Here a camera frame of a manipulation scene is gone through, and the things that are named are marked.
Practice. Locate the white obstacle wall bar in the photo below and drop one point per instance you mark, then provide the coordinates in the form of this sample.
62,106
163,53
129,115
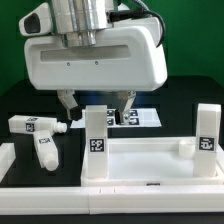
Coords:
106,200

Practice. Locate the white marker sheet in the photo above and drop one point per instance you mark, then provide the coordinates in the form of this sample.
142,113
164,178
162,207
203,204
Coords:
140,117

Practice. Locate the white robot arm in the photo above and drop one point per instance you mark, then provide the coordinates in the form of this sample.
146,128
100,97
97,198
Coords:
94,45

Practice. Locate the white desk top tray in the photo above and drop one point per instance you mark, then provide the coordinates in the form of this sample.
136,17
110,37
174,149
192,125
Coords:
150,161

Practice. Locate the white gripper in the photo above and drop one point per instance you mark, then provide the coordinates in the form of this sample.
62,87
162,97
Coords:
94,45

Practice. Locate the white left wall block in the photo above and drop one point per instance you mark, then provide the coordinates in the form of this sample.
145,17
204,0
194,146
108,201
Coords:
7,157

